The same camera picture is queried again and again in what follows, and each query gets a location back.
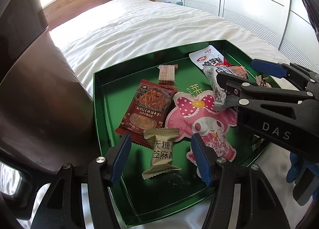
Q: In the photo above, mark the large red snack packet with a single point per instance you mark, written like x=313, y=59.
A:
x=201, y=58

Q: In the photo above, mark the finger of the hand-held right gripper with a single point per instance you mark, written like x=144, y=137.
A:
x=268, y=67
x=239, y=89

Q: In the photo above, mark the small brown wafer packet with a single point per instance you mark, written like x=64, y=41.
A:
x=166, y=74

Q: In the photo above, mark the pink character candy packet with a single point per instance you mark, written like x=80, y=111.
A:
x=189, y=116

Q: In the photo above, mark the grey and brown snack packet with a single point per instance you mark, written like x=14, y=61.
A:
x=220, y=98

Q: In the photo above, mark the person's right hand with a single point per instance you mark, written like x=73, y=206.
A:
x=295, y=171

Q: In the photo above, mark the olive green pastry packet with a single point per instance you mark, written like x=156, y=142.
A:
x=162, y=151

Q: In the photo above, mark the pink striped snack packet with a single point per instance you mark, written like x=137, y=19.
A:
x=263, y=82

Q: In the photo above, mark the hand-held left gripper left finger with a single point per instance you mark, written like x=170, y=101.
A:
x=121, y=159

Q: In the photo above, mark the dark red noodle snack packet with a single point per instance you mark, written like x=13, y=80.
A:
x=147, y=109

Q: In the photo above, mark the green tray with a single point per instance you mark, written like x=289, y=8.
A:
x=112, y=99

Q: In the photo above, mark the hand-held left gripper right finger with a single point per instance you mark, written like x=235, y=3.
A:
x=203, y=161

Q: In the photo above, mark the black and brown kettle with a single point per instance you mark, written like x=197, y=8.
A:
x=37, y=94

